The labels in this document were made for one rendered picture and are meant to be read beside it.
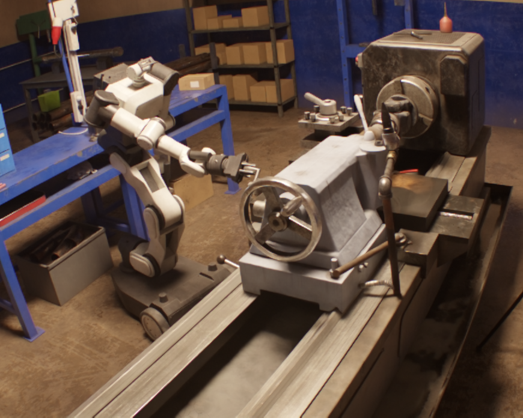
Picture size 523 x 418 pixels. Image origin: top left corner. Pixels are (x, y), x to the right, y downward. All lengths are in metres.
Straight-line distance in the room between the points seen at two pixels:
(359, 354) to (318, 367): 0.11
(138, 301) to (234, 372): 1.46
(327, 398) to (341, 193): 0.56
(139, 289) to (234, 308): 1.48
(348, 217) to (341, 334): 0.33
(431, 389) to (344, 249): 0.64
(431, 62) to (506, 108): 3.46
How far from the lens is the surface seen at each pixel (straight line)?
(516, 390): 2.42
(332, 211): 1.39
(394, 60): 2.40
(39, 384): 2.75
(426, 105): 2.19
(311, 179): 1.36
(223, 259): 2.04
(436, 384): 1.82
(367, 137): 1.61
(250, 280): 1.49
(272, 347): 1.50
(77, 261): 3.30
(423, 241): 1.65
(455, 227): 1.73
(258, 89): 6.26
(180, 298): 2.72
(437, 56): 2.34
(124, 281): 3.01
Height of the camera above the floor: 1.68
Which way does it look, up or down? 24 degrees down
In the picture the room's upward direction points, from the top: 6 degrees counter-clockwise
